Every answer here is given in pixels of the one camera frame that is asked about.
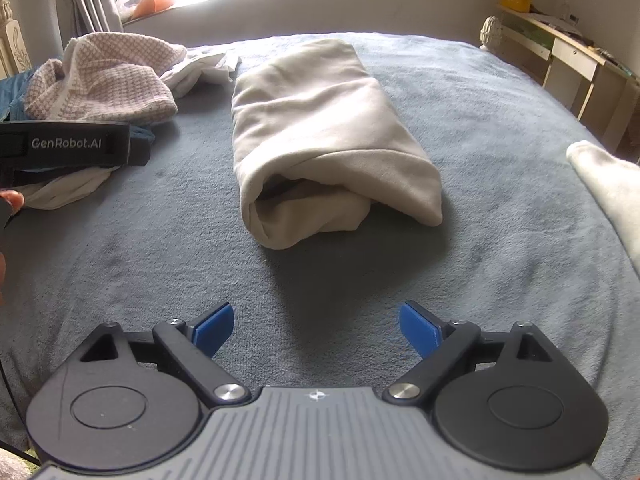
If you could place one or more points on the pink white knitted sweater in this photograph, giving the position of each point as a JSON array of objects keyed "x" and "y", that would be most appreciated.
[{"x": 100, "y": 75}]

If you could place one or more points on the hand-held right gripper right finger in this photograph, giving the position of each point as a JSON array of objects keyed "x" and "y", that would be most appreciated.
[{"x": 419, "y": 327}]

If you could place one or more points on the white crumpled cloth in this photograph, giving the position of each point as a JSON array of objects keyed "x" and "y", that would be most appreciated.
[{"x": 200, "y": 67}]

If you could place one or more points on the cream carved headboard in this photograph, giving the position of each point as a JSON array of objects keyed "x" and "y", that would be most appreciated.
[{"x": 10, "y": 35}]

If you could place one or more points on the person's left hand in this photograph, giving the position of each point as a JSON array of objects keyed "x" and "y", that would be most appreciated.
[{"x": 12, "y": 200}]

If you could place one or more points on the cream carved bedpost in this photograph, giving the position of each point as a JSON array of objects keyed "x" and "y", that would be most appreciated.
[{"x": 491, "y": 32}]

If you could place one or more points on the white garment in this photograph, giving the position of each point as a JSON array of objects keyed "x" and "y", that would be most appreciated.
[{"x": 65, "y": 190}]

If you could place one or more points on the beige zip jacket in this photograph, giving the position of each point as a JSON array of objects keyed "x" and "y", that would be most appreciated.
[{"x": 320, "y": 135}]

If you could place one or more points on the white fluffy towel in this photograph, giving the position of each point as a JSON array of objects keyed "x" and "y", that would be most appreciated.
[{"x": 610, "y": 185}]

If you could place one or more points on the wooden desk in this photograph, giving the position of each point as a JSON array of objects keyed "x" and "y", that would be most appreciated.
[{"x": 575, "y": 55}]

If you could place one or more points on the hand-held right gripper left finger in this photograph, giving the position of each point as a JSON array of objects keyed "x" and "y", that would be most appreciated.
[{"x": 216, "y": 327}]

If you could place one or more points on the orange bag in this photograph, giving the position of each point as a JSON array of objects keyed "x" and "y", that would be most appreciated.
[{"x": 152, "y": 2}]

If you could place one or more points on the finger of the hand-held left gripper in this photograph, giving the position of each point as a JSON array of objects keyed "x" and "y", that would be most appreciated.
[{"x": 140, "y": 149}]

